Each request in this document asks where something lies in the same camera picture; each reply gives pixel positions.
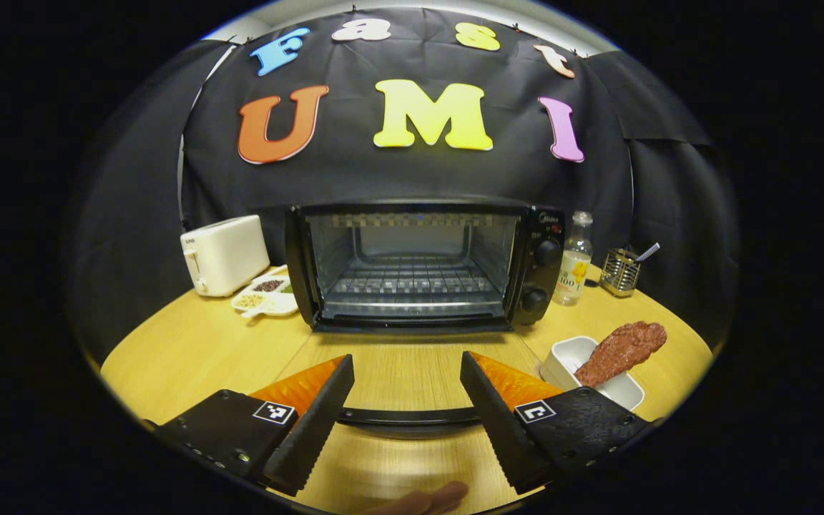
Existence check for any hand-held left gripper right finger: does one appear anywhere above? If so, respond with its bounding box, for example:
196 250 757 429
459 350 651 495

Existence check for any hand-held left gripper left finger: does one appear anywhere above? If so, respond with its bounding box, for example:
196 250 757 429
153 353 355 496

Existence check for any reddish-brown meat piece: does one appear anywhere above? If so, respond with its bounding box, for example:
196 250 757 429
574 321 668 388

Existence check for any black electric oven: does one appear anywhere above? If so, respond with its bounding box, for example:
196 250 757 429
285 200 567 438

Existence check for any white rectangular dish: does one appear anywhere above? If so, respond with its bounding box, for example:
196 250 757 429
539 335 645 412

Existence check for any white divided dish with grains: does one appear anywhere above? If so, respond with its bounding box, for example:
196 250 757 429
231 266 300 319

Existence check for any clear bottle with yellow label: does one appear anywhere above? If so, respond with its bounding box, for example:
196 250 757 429
554 211 594 307

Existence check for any white toaster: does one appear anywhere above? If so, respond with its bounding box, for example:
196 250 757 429
180 215 270 298

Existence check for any metal wire holder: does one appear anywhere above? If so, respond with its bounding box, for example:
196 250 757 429
600 247 642 298

